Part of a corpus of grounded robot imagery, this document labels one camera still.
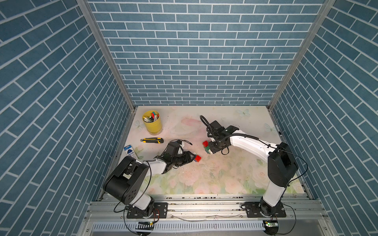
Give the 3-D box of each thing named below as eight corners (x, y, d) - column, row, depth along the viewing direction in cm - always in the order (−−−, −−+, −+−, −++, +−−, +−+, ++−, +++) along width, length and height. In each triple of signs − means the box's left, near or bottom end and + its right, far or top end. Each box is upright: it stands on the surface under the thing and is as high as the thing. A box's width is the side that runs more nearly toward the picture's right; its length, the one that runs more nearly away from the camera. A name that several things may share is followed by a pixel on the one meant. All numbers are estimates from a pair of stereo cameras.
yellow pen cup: (145, 135, 105) (140, 122, 94) (149, 123, 112) (144, 110, 101) (161, 135, 105) (158, 123, 94) (164, 123, 112) (160, 110, 102)
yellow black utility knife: (140, 143, 102) (140, 141, 100) (142, 139, 104) (141, 137, 102) (163, 143, 102) (162, 141, 100) (163, 139, 104) (163, 137, 102)
